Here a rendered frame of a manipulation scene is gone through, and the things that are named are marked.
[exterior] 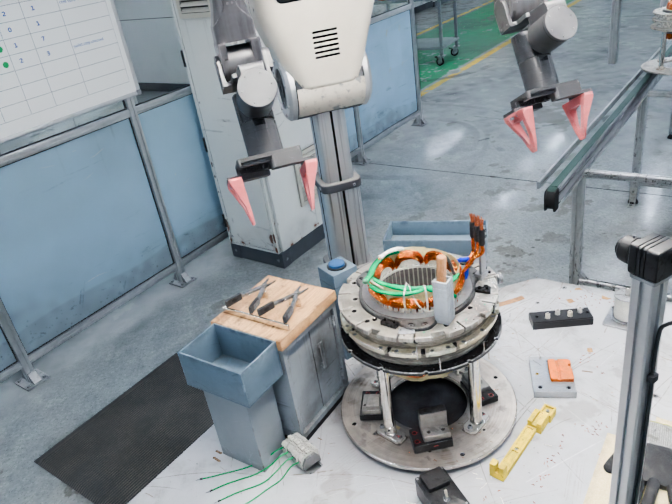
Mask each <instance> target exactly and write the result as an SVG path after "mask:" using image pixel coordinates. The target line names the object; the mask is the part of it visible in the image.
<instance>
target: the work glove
mask: <svg viewBox="0 0 672 504"><path fill-rule="evenodd" d="M613 457H614V453H613V454H612V455H611V456H610V457H609V458H608V460H607V461H606V462H605V464H604V465H603V468H604V470H605V471H606V472H607V473H610V474H612V466H613ZM644 486H646V488H645V492H644V495H643V498H642V501H641V504H655V501H656V498H657V495H658V491H659V489H660V490H664V491H667V495H668V501H669V504H672V426H670V425H667V424H662V423H659V422H655V421H651V420H650V421H649V429H648V436H647V443H646V450H645V458H644V465H643V472H642V479H641V486H640V494H639V501H638V504H639V503H640V500H641V497H642V493H643V490H644Z"/></svg>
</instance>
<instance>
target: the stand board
mask: <svg viewBox="0 0 672 504"><path fill-rule="evenodd" d="M267 278H269V280H268V282H267V283H268V284H269V283H270V282H272V281H274V280H276V282H274V283H273V284H271V285H270V286H268V287H267V288H266V289H265V290H266V291H267V293H268V299H266V298H261V300H260V305H259V306H258V307H257V309H258V308H260V307H261V306H263V305H265V304H267V303H268V302H270V301H273V302H274V301H276V300H278V299H280V298H283V297H285V296H287V295H289V294H292V293H294V291H295V290H296V289H297V288H298V287H299V286H301V288H300V289H299V291H302V290H304V289H306V288H308V290H306V291H305V292H304V293H302V294H301V295H299V296H298V298H299V299H300V302H301V307H297V306H295V308H294V313H293V314H292V316H291V317H290V319H289V320H288V322H287V323H286V324H289V326H290V331H287V330H283V329H280V328H276V327H272V326H269V325H265V324H262V323H258V322H255V321H251V320H248V319H244V318H241V317H237V316H234V315H230V314H227V313H224V312H222V313H221V314H219V315H218V316H217V317H216V318H214V319H213V320H212V321H211V325H212V324H213V323H216V324H220V325H223V326H226V327H230V328H233V329H236V330H240V331H243V332H246V333H250V334H253V335H256V336H260V337H263V338H266V339H270V340H273V341H276V345H277V349H278V351H283V350H285V349H286V348H287V347H288V346H289V345H290V344H291V343H292V342H293V341H294V340H295V339H296V338H297V337H298V336H299V335H300V334H301V333H302V332H303V331H304V330H305V329H306V328H307V327H308V326H309V325H310V324H311V323H312V322H313V321H314V320H315V319H316V318H318V317H319V316H320V315H321V314H322V313H323V312H324V311H325V310H326V309H327V308H328V307H329V306H330V305H331V304H332V303H333V302H334V301H335V300H336V293H335V290H331V289H326V288H322V287H318V286H313V285H309V284H304V283H300V282H296V281H291V280H287V279H282V278H278V277H274V276H269V275H268V276H267V277H266V278H264V279H263V280H262V281H261V282H259V283H258V284H257V285H256V286H254V287H253V288H255V287H257V286H260V285H262V283H263V282H264V281H265V280H266V279H267ZM253 288H252V289H253ZM256 297H257V294H256V292H254V293H252V294H251V295H247V296H245V297H242V298H243V299H242V300H241V301H239V302H237V303H235V304H233V305H232V306H230V307H228V308H232V309H235V310H239V311H242V312H246V313H249V309H248V307H249V306H250V304H251V303H252V302H253V300H254V299H255V298H256ZM289 306H290V305H289V302H288V300H287V301H285V302H283V303H280V304H278V305H276V306H275V308H274V309H272V310H270V311H269V312H267V313H265V314H263V315H262V316H260V317H264V318H268V319H271V320H275V321H278V322H282V323H283V319H282V316H283V315H284V313H285V311H286V310H287V308H288V307H289ZM257 309H256V310H255V311H254V312H253V315H257V316H258V313H257Z"/></svg>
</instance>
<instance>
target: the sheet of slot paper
mask: <svg viewBox="0 0 672 504"><path fill-rule="evenodd" d="M655 422H659V423H662V424H667V425H670V426H672V421H669V420H666V419H662V418H658V417H656V421H655ZM615 437H616V435H614V434H611V433H607V436H606V438H605V441H604V444H603V447H602V450H601V453H600V456H599V459H598V462H597V464H596V467H595V470H594V473H593V476H592V479H591V482H590V485H589V488H588V491H587V493H586V496H585V499H584V502H583V504H609V495H610V485H611V476H612V474H610V473H607V472H606V471H605V470H604V468H603V465H604V464H605V462H606V461H607V460H608V458H609V457H610V456H611V455H612V454H613V453H614V447H615ZM655 504H669V501H668V495H667V491H664V490H660V489H659V491H658V495H657V498H656V501H655Z"/></svg>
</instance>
